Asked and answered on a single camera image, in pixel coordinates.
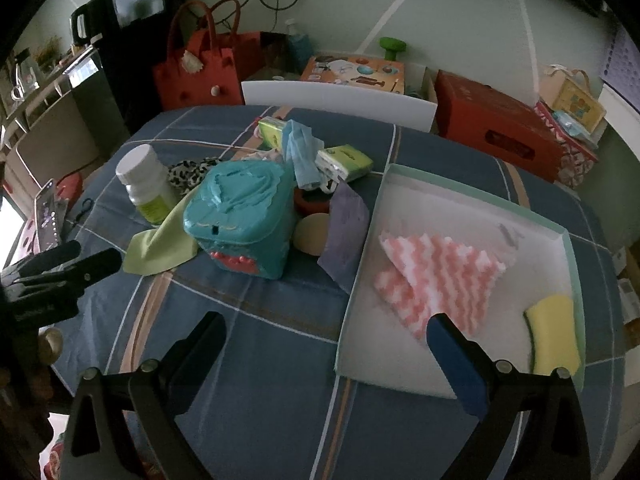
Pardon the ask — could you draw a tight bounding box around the yellow sponge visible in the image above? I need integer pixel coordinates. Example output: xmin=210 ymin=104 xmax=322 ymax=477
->
xmin=524 ymin=295 xmax=582 ymax=376

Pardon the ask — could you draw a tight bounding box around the lime green cloth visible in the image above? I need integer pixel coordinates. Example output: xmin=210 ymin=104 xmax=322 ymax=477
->
xmin=122 ymin=188 xmax=200 ymax=276

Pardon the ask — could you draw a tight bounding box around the pink zigzag white cloth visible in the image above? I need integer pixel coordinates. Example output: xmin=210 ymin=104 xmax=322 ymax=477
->
xmin=373 ymin=232 xmax=508 ymax=340

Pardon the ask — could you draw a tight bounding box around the white pill bottle green label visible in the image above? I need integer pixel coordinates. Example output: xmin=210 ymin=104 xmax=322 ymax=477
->
xmin=115 ymin=144 xmax=179 ymax=226

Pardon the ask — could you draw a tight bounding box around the leopard print scrunchie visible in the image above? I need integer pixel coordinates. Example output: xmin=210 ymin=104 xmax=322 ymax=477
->
xmin=168 ymin=157 xmax=219 ymax=196

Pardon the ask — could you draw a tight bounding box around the teal plastic toy case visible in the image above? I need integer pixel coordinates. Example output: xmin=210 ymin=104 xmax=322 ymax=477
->
xmin=183 ymin=158 xmax=296 ymax=280

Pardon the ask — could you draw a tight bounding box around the purple snack packet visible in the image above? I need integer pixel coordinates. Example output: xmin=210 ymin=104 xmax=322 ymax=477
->
xmin=318 ymin=182 xmax=370 ymax=295

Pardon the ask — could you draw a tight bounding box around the green tissue pack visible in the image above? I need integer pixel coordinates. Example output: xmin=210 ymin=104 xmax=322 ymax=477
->
xmin=316 ymin=144 xmax=373 ymax=182
xmin=257 ymin=117 xmax=286 ymax=151

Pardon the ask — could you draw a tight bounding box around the light blue face mask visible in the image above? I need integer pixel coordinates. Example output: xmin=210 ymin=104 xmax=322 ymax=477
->
xmin=282 ymin=120 xmax=324 ymax=190

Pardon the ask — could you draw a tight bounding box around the smartphone on stand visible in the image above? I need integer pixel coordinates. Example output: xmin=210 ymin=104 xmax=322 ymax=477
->
xmin=35 ymin=179 xmax=61 ymax=252

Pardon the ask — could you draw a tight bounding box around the white shallow box tray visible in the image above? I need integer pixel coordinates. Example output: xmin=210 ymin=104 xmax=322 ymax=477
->
xmin=335 ymin=164 xmax=586 ymax=399

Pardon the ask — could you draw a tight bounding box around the blue plaid table cover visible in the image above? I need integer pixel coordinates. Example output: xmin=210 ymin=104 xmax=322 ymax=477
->
xmin=54 ymin=108 xmax=624 ymax=479

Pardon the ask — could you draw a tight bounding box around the red patterned gift bag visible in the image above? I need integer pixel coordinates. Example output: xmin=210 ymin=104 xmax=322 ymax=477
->
xmin=534 ymin=101 xmax=599 ymax=190

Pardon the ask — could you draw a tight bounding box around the red cardboard box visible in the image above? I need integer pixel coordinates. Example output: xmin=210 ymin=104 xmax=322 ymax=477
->
xmin=434 ymin=70 xmax=563 ymax=182

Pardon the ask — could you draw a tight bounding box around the black kettle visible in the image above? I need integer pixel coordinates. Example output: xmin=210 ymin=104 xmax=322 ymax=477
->
xmin=70 ymin=0 xmax=119 ymax=47

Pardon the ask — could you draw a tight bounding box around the white foam board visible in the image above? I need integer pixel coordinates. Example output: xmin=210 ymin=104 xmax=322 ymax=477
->
xmin=241 ymin=80 xmax=437 ymax=132

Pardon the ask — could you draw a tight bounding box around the red felt tote bag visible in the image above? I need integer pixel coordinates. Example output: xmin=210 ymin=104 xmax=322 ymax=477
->
xmin=154 ymin=0 xmax=266 ymax=110

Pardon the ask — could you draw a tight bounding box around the beige gift bag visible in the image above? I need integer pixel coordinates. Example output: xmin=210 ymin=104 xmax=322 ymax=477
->
xmin=539 ymin=64 xmax=605 ymax=133

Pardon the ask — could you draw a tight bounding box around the orange toy picture box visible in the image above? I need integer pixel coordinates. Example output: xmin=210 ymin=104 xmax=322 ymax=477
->
xmin=300 ymin=54 xmax=405 ymax=94

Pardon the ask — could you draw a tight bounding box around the green dumbbell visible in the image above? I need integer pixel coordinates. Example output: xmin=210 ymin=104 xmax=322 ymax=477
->
xmin=378 ymin=37 xmax=407 ymax=62

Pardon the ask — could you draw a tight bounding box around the black key ring loop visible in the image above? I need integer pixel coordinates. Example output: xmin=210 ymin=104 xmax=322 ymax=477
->
xmin=69 ymin=197 xmax=97 ymax=224

